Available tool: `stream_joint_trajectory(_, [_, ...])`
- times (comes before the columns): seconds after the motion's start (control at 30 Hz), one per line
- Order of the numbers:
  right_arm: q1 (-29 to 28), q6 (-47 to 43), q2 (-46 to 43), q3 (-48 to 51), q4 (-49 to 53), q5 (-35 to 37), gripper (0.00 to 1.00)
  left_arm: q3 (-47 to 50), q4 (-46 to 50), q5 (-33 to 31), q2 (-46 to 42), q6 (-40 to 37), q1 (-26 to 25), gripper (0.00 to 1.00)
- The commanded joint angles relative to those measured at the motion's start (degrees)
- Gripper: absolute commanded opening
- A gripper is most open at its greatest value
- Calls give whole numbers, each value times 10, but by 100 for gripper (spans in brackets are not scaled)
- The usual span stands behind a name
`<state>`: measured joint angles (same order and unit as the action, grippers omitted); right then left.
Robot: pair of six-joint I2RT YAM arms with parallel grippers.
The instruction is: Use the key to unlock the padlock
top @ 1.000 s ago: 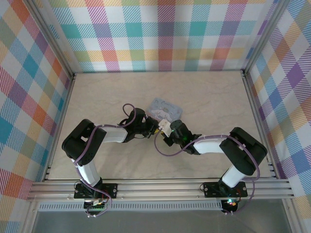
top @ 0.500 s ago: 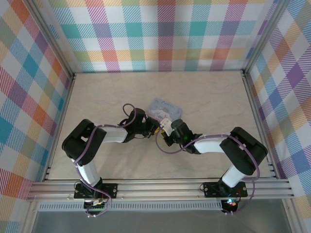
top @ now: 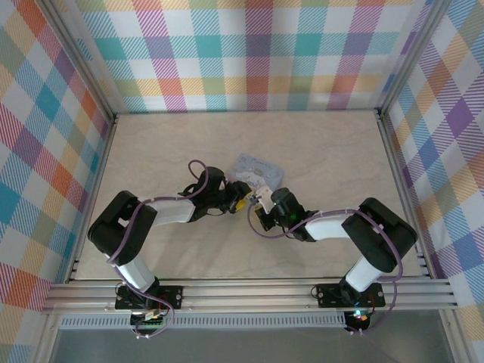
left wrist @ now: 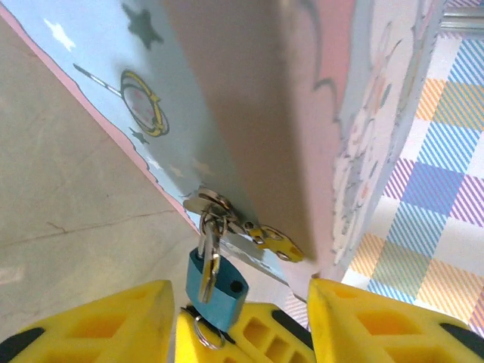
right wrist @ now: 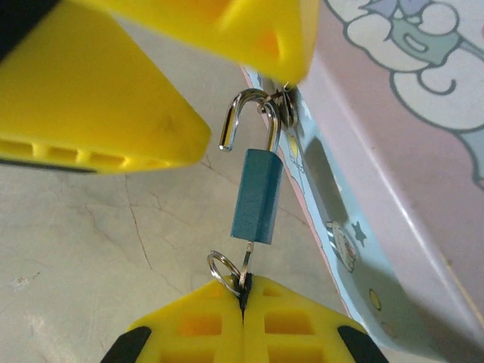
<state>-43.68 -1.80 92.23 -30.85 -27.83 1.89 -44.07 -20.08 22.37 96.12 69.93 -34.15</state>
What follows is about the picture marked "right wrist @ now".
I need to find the small silver key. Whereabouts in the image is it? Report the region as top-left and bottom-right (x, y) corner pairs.
(238, 240), (255, 317)

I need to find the small blue padlock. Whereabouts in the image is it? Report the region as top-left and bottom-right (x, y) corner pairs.
(218, 88), (285, 247)

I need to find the silver key ring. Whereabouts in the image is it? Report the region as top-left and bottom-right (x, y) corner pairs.
(206, 250), (244, 296)

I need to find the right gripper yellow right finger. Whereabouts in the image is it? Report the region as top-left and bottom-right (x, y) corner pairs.
(244, 275), (389, 363)

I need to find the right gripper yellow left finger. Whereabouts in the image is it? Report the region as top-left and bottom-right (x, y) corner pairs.
(100, 275), (246, 363)

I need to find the pastel cartoon tin box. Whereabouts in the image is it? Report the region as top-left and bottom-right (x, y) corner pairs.
(240, 0), (484, 363)

